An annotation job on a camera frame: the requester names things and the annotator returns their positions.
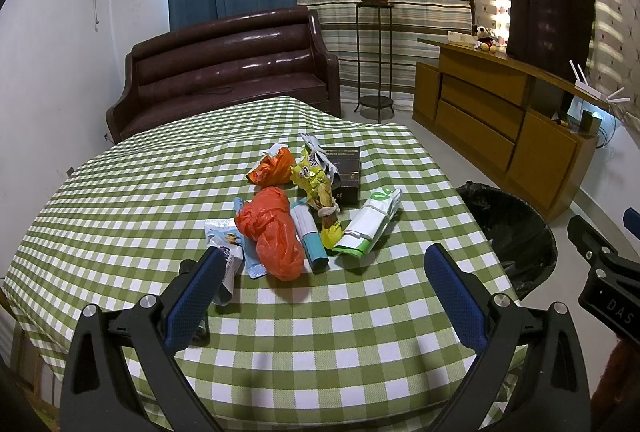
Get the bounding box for white blue snack bag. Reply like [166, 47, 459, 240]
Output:
[204, 218, 244, 306]

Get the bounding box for large orange plastic bag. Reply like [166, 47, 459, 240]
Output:
[234, 186, 305, 281]

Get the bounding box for white green bag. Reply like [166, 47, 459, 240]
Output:
[333, 187, 402, 259]

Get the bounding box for white teal paper tube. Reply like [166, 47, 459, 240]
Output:
[291, 202, 329, 274]

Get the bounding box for small orange plastic bag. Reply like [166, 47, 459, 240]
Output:
[246, 153, 295, 188]

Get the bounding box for dark brown gift box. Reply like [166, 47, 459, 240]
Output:
[324, 147, 360, 207]

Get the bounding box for yellow snack wrapper bundle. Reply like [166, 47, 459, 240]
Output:
[291, 148, 343, 250]

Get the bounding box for silver wrapper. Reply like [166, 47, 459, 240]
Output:
[300, 133, 341, 190]

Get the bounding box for black trash bin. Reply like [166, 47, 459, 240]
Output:
[457, 181, 558, 300]

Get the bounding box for wooden sideboard cabinet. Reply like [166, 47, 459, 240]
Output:
[413, 43, 602, 222]

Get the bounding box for white wifi router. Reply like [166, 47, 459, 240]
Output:
[567, 59, 633, 105]

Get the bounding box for green checkered tablecloth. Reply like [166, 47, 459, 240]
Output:
[4, 98, 512, 430]

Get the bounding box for mickey mouse plush toy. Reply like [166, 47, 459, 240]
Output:
[474, 25, 506, 54]

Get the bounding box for white box on sideboard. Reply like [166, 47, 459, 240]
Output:
[447, 31, 477, 47]

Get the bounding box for black metal plant stand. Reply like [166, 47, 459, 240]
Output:
[355, 0, 395, 123]

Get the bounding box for dark brown leather sofa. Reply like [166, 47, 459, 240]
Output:
[105, 6, 341, 143]

